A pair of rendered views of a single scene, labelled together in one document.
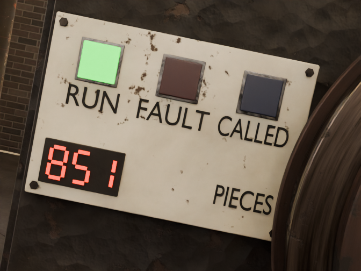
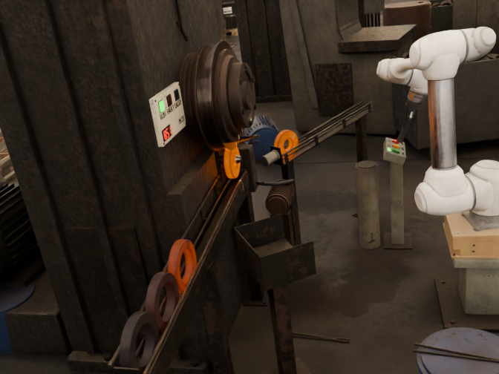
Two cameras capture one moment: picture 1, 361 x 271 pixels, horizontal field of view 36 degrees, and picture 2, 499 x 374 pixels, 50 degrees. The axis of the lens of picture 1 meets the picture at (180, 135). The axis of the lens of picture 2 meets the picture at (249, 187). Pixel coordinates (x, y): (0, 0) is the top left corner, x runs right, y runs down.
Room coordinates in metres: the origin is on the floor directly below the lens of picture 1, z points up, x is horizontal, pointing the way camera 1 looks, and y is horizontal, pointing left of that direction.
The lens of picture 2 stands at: (-0.28, 1.85, 1.66)
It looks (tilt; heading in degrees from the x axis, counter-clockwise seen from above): 23 degrees down; 287
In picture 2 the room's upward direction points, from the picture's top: 8 degrees counter-clockwise
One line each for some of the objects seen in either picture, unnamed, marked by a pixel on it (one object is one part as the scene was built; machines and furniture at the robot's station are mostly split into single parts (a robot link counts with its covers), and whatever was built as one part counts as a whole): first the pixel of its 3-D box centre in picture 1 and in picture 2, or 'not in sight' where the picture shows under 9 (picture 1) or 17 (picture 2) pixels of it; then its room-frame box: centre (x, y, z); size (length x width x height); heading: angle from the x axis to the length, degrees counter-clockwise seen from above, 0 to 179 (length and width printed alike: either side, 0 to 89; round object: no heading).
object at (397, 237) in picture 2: not in sight; (396, 194); (-0.27, -1.02, 0.31); 0.24 x 0.16 x 0.62; 91
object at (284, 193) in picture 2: not in sight; (284, 230); (0.32, -0.66, 0.27); 0.22 x 0.13 x 0.53; 91
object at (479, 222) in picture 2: not in sight; (486, 212); (-0.66, -0.44, 0.49); 0.22 x 0.18 x 0.06; 102
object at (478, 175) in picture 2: not in sight; (486, 185); (-0.65, -0.42, 0.62); 0.18 x 0.16 x 0.22; 21
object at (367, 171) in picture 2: not in sight; (367, 205); (-0.11, -0.98, 0.26); 0.12 x 0.12 x 0.52
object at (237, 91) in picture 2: not in sight; (243, 95); (0.36, -0.33, 1.11); 0.28 x 0.06 x 0.28; 91
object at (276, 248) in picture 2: not in sight; (281, 314); (0.17, 0.18, 0.36); 0.26 x 0.20 x 0.72; 126
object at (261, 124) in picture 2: not in sight; (261, 136); (0.89, -2.58, 0.17); 0.57 x 0.31 x 0.34; 111
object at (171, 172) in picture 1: (170, 128); (169, 113); (0.56, 0.01, 1.15); 0.26 x 0.02 x 0.18; 91
